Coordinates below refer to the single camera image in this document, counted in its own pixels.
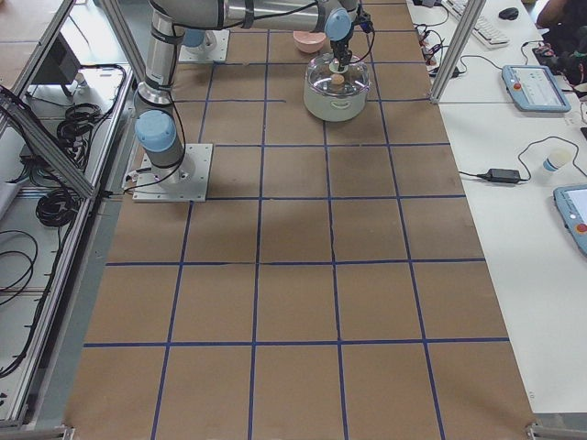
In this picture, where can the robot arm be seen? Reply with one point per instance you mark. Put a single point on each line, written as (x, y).
(157, 129)
(331, 18)

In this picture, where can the black computer mouse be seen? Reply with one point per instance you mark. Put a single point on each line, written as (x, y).
(509, 14)

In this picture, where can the aluminium frame post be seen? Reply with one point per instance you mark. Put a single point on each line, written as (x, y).
(468, 19)

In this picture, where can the beige egg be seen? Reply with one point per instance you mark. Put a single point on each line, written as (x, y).
(337, 80)

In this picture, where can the paper cup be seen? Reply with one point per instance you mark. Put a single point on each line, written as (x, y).
(556, 159)

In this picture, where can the glass pot lid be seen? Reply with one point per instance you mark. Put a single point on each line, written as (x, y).
(324, 76)

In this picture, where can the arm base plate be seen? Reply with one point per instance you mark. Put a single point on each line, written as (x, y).
(202, 47)
(188, 183)

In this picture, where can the blue teach pendant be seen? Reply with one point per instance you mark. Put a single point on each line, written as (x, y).
(571, 204)
(534, 89)

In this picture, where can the pale green metal pot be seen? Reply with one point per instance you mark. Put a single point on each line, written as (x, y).
(334, 109)

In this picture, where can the white keyboard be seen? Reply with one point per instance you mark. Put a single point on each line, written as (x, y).
(485, 31)

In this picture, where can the pink bowl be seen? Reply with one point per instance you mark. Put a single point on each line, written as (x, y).
(309, 42)

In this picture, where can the black power brick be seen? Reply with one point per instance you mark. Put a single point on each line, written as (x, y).
(501, 176)

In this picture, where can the aluminium frame rail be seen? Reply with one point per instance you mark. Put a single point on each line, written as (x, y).
(41, 142)

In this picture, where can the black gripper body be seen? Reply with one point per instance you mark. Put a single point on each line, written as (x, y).
(340, 49)

